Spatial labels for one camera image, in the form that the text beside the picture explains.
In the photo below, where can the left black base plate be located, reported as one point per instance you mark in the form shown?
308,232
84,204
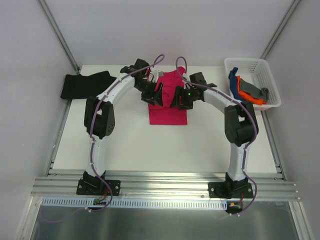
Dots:
112,186

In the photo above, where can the orange t shirt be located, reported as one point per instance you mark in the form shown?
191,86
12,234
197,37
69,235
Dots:
247,97

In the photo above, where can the corner aluminium profile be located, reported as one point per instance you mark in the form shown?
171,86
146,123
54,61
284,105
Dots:
280,28
58,33

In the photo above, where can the black folded t shirt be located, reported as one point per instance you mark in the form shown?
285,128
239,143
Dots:
81,87

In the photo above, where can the aluminium mounting rail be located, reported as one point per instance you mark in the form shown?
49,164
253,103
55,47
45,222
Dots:
165,185

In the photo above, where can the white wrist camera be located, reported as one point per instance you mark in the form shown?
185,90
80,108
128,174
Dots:
186,77
157,74

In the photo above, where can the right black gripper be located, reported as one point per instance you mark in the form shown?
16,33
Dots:
183,99

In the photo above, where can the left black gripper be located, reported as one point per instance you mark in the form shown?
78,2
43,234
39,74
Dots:
150,93

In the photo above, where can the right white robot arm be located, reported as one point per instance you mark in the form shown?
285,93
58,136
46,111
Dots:
240,123

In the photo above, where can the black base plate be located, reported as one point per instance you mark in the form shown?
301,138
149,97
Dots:
112,186
222,190

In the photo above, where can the white plastic basket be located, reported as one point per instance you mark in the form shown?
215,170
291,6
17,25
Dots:
257,72

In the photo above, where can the grey t shirt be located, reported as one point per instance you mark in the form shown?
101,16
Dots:
253,91

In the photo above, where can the blue t shirt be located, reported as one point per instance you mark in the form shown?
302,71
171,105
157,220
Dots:
233,84

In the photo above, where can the left table edge rail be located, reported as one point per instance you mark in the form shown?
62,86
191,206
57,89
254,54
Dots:
58,137

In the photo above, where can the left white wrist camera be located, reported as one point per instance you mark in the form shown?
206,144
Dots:
157,74

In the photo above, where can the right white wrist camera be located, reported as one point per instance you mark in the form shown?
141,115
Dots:
186,77

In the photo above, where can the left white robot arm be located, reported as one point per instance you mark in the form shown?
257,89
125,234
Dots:
99,116

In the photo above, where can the right corner aluminium profile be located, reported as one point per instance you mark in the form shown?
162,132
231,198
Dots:
280,28

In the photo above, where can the white slotted cable duct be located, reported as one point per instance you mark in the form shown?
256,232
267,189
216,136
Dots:
178,204

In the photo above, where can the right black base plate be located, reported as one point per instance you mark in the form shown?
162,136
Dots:
222,190

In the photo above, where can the left corner aluminium profile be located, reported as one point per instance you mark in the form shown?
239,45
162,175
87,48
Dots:
58,33

